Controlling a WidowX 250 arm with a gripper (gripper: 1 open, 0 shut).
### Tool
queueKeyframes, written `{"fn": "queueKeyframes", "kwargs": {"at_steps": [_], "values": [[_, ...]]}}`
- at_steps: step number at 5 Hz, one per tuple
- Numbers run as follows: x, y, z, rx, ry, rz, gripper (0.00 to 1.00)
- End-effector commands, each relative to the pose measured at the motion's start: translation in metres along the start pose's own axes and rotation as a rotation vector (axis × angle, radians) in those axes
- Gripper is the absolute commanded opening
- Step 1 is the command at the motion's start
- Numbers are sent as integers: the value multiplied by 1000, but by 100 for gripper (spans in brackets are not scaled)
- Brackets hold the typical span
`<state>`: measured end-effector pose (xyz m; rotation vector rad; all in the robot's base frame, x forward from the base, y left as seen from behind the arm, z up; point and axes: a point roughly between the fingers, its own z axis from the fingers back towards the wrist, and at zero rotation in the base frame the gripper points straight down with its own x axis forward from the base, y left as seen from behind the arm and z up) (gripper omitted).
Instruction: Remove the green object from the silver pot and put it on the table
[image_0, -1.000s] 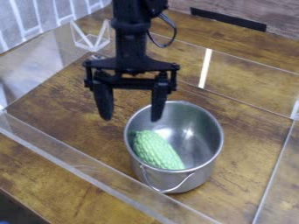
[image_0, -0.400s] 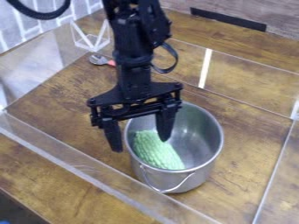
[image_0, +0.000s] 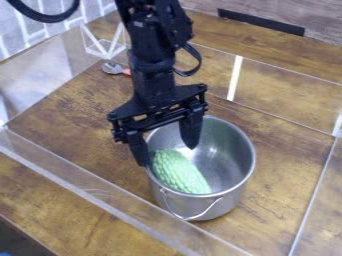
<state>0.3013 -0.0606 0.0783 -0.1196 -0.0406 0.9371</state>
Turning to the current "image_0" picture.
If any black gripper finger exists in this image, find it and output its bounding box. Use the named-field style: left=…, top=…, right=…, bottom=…
left=178, top=112, right=202, bottom=149
left=126, top=131, right=149, bottom=167

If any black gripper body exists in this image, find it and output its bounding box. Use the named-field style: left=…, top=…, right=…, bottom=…
left=106, top=69, right=206, bottom=143

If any green bumpy toy vegetable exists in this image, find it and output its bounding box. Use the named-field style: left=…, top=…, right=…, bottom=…
left=152, top=149, right=210, bottom=194

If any silver metal pot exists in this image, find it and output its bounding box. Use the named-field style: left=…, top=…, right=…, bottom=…
left=145, top=115, right=256, bottom=221

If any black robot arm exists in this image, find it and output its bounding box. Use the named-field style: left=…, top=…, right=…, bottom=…
left=106, top=0, right=206, bottom=166

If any red handled metal spoon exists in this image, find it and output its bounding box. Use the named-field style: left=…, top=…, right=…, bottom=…
left=101, top=62, right=130, bottom=76

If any clear acrylic enclosure panel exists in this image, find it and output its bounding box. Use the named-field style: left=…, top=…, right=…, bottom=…
left=0, top=127, right=252, bottom=256

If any black cable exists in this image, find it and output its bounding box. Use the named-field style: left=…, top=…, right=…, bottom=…
left=5, top=0, right=81, bottom=24

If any black strip on wall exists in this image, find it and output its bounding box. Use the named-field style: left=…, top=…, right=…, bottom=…
left=217, top=8, right=305, bottom=37

